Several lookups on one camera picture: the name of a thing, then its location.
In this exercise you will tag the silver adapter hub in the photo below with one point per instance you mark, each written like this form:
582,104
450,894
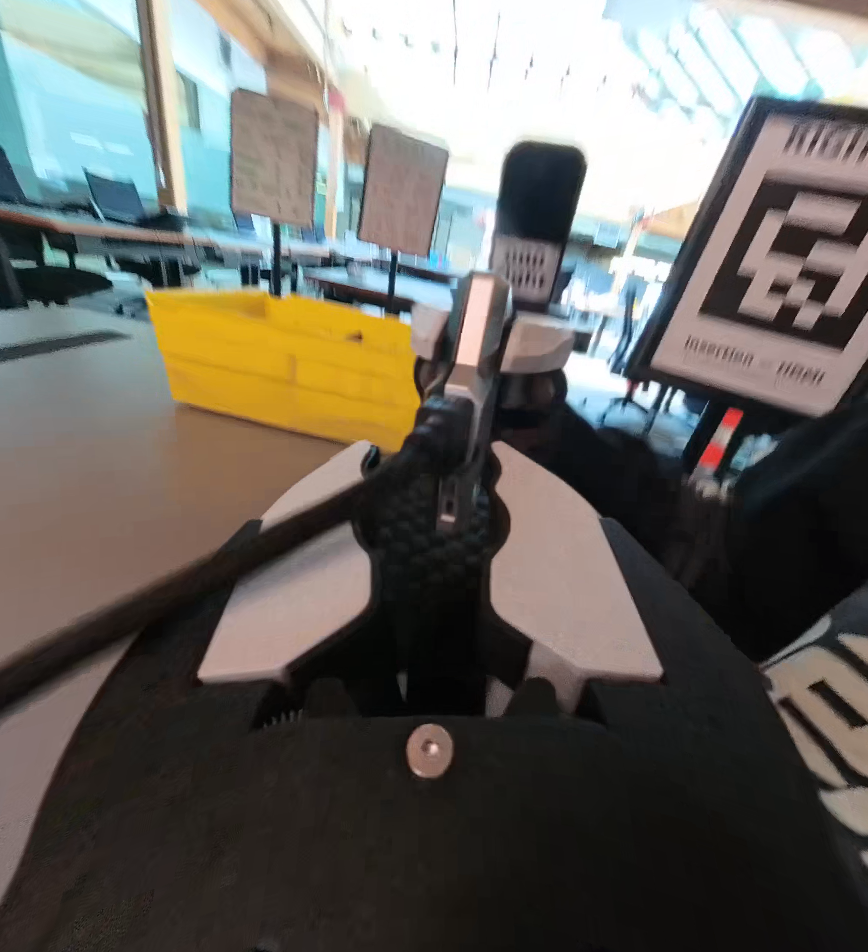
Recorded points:
471,327

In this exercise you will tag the handwritten cardboard sign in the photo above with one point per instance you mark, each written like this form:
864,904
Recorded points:
274,156
402,190

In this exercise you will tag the red-brown office desk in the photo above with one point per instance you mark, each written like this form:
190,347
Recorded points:
69,223

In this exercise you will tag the yellow box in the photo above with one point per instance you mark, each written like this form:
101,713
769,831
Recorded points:
285,364

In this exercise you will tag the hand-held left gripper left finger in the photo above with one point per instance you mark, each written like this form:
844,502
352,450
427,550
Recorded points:
292,602

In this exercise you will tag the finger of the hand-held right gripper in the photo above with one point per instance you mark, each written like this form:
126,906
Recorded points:
430,331
542,349

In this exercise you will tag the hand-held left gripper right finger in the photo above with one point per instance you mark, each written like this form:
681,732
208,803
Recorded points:
568,587

